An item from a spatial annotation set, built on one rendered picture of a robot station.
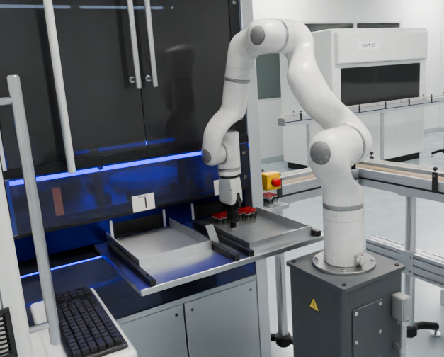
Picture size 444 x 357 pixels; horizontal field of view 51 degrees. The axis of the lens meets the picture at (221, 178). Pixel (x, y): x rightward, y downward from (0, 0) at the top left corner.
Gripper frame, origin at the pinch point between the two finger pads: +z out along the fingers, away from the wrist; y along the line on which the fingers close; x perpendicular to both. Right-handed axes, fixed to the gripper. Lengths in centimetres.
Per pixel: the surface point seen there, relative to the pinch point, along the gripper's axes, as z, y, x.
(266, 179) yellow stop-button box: -7.0, -14.5, 26.6
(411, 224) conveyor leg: 25, 2, 99
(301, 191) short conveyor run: 5, -26, 54
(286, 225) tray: 5.7, 9.1, 17.9
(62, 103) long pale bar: -46, -7, -54
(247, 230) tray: 5.8, 3.6, 3.9
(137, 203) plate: -8.1, -14.2, -31.4
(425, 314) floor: 94, -17, 138
